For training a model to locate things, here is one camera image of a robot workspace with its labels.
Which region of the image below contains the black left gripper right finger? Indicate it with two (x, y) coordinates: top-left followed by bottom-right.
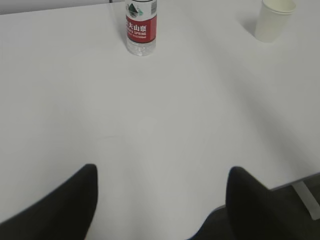
(226, 166), (320, 240)

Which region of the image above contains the clear water bottle red label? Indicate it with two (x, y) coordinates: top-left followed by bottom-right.
(125, 0), (157, 57)

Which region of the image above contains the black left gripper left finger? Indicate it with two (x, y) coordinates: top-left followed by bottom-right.
(0, 164), (98, 240)

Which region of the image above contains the white paper cup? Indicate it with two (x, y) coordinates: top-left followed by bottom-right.
(254, 0), (296, 43)

